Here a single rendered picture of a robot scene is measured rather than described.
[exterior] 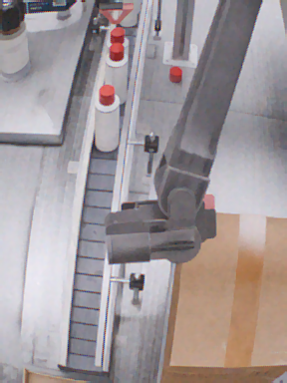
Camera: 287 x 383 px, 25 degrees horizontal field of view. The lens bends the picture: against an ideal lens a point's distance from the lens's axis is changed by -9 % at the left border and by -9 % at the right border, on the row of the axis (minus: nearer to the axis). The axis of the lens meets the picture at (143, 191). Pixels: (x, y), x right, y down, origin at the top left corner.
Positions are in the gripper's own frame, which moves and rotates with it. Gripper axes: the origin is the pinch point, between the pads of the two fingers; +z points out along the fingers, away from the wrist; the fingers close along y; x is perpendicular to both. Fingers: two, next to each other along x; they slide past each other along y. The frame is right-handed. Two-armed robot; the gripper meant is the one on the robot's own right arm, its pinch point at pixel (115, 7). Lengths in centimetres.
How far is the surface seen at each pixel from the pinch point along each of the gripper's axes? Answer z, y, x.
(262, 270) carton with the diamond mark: 10, 56, 22
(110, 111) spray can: 17.0, 16.8, -1.7
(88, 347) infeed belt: 33, 62, -10
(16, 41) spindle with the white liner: 16.2, -7.7, -23.8
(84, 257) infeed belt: 33, 41, -9
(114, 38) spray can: 13.3, -1.6, -0.1
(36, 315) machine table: 38, 52, -21
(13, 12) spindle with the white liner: 4.5, -8.0, -23.9
